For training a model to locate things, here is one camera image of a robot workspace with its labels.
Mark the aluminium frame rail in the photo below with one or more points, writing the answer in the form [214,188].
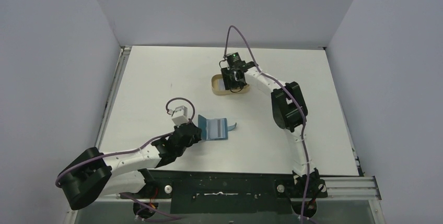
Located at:
[109,91]

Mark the grey VIP card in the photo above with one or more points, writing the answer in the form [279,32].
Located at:
[221,85]

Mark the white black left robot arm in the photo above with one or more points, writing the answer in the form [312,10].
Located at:
[93,173]

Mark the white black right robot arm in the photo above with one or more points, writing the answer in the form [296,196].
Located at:
[289,112]

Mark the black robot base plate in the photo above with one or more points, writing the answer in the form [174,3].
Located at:
[224,193]

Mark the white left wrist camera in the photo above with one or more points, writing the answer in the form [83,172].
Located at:
[180,115]

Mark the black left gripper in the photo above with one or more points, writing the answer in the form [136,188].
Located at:
[197,136]

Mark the teal leather card holder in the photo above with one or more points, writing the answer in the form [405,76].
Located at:
[202,124]

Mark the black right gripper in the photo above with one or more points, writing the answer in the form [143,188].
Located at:
[230,78]

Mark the beige oval plastic tray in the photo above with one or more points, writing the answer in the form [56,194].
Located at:
[218,92]

